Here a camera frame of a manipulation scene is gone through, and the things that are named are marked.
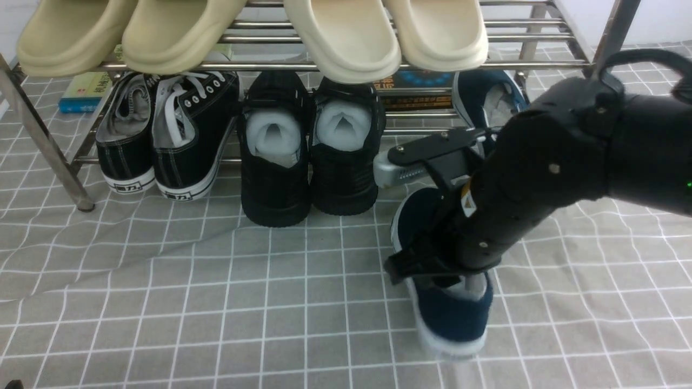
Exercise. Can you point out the black leather shoe right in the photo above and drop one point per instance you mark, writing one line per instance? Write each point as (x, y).
(349, 123)

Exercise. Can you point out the black canvas sneaker laced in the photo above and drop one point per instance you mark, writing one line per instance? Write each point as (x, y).
(194, 115)

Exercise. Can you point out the navy canvas sneaker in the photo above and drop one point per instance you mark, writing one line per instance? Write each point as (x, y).
(451, 316)
(486, 98)

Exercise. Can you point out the black canvas sneaker left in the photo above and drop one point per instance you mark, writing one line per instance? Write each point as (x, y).
(123, 138)

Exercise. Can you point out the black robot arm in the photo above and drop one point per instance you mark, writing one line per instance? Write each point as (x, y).
(648, 152)

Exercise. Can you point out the grey checked floor cloth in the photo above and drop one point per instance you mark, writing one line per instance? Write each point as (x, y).
(143, 292)

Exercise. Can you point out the black leather shoe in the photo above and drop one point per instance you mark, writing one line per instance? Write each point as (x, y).
(276, 117)
(349, 123)

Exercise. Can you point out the black leather shoe left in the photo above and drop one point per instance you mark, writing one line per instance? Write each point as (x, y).
(276, 117)

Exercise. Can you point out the khaki foam slipper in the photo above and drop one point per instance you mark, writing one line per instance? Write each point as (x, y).
(170, 37)
(66, 38)

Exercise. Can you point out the stainless steel shoe rack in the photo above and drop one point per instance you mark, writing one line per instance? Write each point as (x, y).
(548, 21)

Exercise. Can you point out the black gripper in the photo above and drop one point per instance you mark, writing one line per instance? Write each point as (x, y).
(542, 162)

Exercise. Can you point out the cream foam slipper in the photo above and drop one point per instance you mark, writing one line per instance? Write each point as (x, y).
(442, 36)
(351, 42)

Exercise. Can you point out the blue green book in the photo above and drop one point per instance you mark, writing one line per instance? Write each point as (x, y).
(85, 92)

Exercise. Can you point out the khaki foam slipper far left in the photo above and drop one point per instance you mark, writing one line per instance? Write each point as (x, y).
(66, 38)

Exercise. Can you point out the dark orange printed box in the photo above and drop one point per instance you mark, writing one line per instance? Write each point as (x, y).
(416, 90)

